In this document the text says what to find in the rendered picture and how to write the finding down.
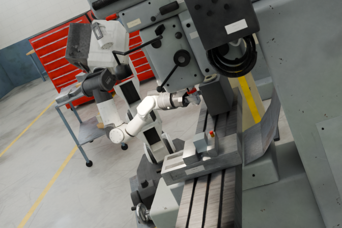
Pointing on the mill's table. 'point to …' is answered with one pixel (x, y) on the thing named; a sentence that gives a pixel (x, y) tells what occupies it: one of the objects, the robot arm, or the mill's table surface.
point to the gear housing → (153, 8)
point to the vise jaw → (190, 153)
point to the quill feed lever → (179, 57)
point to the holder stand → (217, 93)
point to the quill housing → (189, 78)
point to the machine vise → (203, 160)
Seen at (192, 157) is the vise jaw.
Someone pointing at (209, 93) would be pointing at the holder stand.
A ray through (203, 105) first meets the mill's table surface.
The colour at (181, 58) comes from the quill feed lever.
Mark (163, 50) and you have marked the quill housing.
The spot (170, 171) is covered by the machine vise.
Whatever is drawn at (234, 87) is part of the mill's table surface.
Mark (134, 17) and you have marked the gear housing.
